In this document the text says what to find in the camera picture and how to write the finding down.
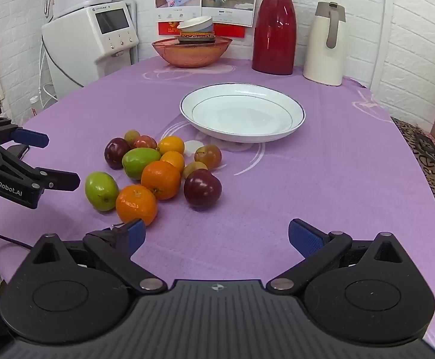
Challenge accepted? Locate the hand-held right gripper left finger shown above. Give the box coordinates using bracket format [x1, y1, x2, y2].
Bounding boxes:
[27, 219, 167, 294]

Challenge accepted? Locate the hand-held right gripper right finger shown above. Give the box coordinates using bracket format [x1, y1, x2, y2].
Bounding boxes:
[266, 218, 414, 294]

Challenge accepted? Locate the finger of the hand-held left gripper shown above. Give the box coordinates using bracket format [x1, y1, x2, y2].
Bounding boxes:
[0, 116, 50, 149]
[34, 168, 81, 192]

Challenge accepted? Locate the large orange mandarin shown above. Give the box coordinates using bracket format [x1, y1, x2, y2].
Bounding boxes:
[116, 184, 158, 226]
[141, 161, 181, 200]

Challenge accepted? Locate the round green apple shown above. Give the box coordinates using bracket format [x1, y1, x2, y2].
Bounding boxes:
[85, 172, 120, 212]

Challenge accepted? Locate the dark red plum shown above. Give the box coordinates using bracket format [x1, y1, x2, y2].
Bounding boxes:
[184, 168, 223, 210]
[104, 138, 131, 170]

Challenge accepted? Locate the oval green fruit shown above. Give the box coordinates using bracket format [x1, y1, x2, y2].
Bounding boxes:
[122, 147, 162, 180]

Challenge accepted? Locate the small orange citrus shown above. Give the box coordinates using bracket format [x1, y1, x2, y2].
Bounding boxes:
[160, 151, 185, 173]

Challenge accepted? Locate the small yellow-brown fruit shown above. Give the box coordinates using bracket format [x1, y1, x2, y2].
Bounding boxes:
[182, 161, 208, 179]

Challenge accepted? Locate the small red apple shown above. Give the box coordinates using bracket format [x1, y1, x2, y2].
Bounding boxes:
[133, 135, 158, 150]

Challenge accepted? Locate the small yellow-orange citrus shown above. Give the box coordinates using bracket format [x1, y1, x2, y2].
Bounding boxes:
[158, 136, 185, 156]

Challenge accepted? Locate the small red-green fruit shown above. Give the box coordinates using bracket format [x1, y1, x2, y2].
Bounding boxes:
[194, 144, 222, 170]

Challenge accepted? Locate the white plate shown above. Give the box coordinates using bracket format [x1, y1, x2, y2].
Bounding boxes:
[179, 83, 306, 143]

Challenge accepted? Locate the white water dispenser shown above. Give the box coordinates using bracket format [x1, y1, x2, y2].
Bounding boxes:
[41, 0, 140, 100]

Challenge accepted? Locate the brown patterned cloth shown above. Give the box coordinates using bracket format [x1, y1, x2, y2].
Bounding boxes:
[391, 117, 435, 240]

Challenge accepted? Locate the orange glass bowl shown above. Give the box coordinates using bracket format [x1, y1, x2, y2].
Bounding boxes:
[152, 36, 233, 69]

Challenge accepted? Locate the white thermos jug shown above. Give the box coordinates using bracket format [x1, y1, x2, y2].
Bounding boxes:
[303, 1, 347, 86]

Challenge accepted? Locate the dark patterned bowl stack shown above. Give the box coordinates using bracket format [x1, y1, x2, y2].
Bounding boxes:
[175, 32, 217, 48]

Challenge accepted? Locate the white and blue bowl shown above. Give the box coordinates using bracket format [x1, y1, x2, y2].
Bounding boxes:
[176, 16, 214, 35]

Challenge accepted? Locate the red thermos jug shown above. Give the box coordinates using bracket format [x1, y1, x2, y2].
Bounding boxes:
[252, 0, 297, 76]

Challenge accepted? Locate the red paper sheet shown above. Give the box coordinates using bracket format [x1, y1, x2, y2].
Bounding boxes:
[158, 22, 246, 39]

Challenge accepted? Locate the white hose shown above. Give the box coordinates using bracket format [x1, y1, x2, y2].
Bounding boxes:
[37, 34, 59, 102]

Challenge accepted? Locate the black cable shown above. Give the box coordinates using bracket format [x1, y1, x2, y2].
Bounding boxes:
[0, 224, 33, 250]

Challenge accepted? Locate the white wall pipe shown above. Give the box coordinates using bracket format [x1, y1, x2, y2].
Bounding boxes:
[369, 0, 396, 90]

